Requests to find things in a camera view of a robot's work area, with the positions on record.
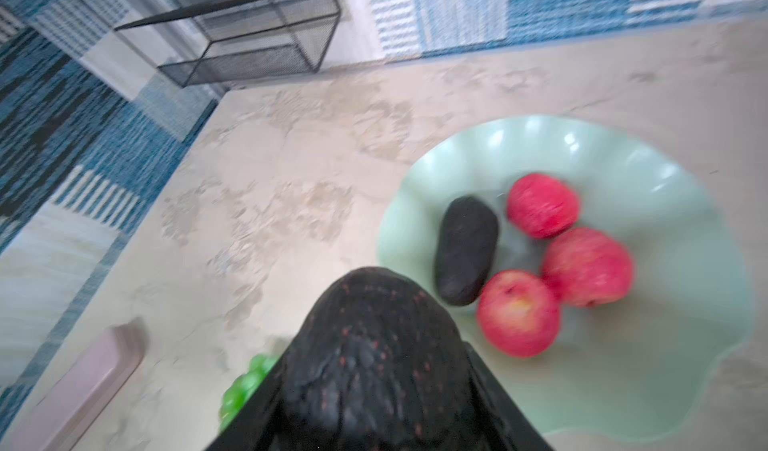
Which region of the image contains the red apple front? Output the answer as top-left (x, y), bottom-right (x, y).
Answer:
top-left (540, 227), bottom-right (634, 307)

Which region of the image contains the green grape bunch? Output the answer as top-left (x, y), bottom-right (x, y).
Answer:
top-left (218, 354), bottom-right (278, 432)

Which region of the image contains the red apple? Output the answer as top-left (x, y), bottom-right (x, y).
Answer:
top-left (506, 173), bottom-right (581, 239)
top-left (476, 269), bottom-right (561, 358)
top-left (540, 227), bottom-right (634, 307)

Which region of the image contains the pink oblong pad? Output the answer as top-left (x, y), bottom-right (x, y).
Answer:
top-left (4, 318), bottom-right (148, 450)

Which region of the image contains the dark avocado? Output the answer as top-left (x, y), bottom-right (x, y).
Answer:
top-left (276, 267), bottom-right (490, 450)
top-left (434, 195), bottom-right (500, 306)

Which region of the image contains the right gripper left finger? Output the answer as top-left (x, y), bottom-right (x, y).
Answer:
top-left (206, 360), bottom-right (284, 451)

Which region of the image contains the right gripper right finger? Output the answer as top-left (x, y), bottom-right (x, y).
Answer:
top-left (464, 342), bottom-right (554, 451)

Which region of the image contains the black wire shelf rack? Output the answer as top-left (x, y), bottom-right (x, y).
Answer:
top-left (113, 0), bottom-right (342, 88)

